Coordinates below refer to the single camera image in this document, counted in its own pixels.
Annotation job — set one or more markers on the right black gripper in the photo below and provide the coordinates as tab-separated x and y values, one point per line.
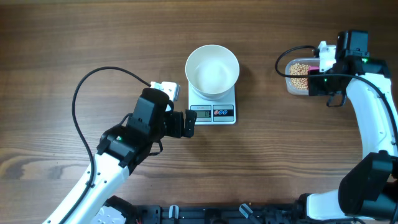
315	89

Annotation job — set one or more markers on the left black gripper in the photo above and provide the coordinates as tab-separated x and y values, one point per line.
177	130

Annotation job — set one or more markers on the pink plastic scoop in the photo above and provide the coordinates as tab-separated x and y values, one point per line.
310	68

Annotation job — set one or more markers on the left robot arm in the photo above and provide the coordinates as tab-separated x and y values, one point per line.
120	150

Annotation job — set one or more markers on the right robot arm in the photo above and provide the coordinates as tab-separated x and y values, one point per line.
365	192

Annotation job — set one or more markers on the white digital kitchen scale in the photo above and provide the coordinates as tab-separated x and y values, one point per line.
218	111

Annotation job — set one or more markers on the white bowl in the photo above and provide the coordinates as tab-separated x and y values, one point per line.
212	70

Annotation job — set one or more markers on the soybeans in container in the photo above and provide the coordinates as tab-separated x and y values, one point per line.
298	76

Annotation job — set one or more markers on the clear plastic container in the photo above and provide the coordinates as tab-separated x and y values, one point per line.
307	61

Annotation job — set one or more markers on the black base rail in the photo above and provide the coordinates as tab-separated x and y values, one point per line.
201	215

